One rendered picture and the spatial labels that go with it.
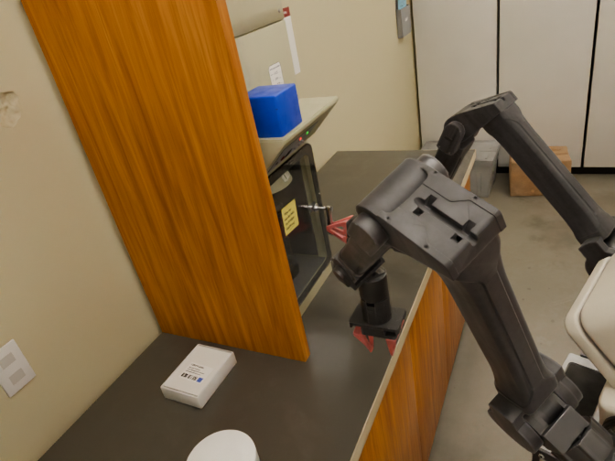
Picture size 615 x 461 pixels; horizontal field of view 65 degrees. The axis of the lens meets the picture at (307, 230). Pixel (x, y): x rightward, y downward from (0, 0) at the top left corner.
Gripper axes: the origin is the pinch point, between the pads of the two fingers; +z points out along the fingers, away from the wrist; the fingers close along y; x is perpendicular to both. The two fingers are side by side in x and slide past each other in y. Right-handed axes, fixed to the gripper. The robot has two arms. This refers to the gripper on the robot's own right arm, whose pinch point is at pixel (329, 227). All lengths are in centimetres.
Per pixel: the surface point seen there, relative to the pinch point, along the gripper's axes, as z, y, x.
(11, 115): 49, 53, -42
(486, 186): -12, -257, 62
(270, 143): -2.7, 31.4, -31.6
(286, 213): 4.1, 16.7, -10.0
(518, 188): -34, -262, 65
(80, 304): 48, 51, 6
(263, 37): 6, 15, -53
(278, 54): 6, 9, -49
